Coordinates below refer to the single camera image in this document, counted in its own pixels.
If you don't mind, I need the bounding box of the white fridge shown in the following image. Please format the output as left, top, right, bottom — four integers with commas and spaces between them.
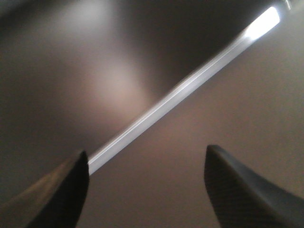
0, 0, 304, 228

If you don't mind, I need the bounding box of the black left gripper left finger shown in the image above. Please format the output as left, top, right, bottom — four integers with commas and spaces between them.
0, 152, 89, 228

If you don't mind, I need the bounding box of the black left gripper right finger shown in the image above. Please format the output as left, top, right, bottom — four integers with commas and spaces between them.
204, 145, 304, 228

